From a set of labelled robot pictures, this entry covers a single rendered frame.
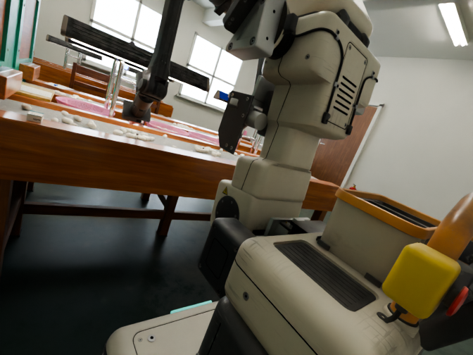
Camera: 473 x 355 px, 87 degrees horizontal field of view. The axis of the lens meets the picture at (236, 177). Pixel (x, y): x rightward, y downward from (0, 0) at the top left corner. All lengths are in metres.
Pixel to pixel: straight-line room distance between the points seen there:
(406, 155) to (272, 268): 5.10
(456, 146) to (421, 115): 0.75
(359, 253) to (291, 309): 0.17
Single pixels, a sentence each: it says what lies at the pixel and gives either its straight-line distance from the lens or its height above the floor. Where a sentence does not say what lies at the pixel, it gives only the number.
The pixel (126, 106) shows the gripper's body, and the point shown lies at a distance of 1.04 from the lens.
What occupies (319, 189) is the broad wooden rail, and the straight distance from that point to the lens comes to 1.67.
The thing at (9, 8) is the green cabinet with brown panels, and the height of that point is 1.06.
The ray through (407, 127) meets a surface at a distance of 5.52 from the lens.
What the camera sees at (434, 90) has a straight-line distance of 5.63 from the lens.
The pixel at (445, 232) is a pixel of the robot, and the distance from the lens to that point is 0.39.
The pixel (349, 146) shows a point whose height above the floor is 1.16.
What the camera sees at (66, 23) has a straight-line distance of 1.23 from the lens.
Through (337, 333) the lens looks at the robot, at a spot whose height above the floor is 0.80.
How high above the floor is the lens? 0.99
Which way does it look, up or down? 14 degrees down
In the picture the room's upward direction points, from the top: 20 degrees clockwise
